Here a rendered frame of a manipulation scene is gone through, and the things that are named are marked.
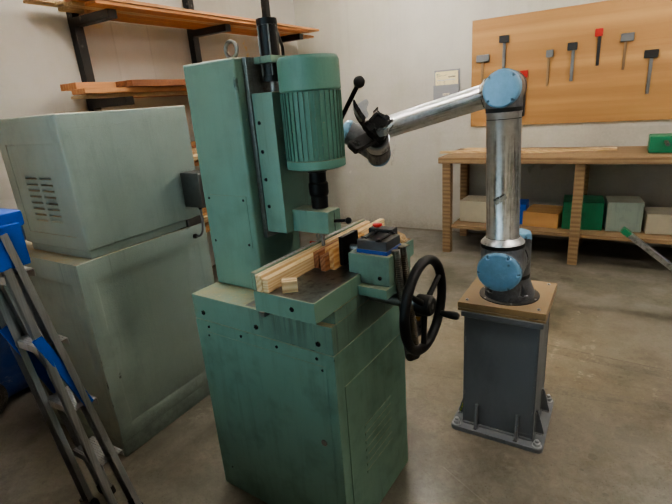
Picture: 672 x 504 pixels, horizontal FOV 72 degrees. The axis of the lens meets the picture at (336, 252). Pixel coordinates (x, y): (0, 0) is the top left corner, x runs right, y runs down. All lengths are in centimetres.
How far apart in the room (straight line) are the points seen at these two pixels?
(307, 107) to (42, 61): 250
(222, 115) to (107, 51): 243
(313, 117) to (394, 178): 375
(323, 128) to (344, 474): 103
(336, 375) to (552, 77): 364
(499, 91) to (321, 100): 59
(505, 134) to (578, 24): 296
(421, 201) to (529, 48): 168
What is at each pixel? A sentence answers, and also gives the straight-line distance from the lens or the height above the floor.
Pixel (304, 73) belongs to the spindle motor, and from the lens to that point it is 132.
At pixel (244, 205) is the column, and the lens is 149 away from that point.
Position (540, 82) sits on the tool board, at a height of 139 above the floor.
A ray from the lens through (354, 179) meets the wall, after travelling 524.
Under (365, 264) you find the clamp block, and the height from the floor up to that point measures 93.
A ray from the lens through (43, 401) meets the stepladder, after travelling 188.
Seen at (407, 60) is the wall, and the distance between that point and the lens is 490.
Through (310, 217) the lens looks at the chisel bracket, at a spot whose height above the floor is 105.
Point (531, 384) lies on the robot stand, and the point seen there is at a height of 28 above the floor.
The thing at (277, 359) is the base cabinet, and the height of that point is 65.
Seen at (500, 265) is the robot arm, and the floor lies 80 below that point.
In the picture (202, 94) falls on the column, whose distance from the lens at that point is 154.
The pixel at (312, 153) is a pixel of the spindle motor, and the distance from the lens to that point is 133.
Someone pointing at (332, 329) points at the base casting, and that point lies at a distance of 128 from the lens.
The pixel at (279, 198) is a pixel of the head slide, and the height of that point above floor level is 111.
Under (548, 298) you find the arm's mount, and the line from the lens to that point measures 200.
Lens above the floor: 139
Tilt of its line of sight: 18 degrees down
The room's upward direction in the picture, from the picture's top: 4 degrees counter-clockwise
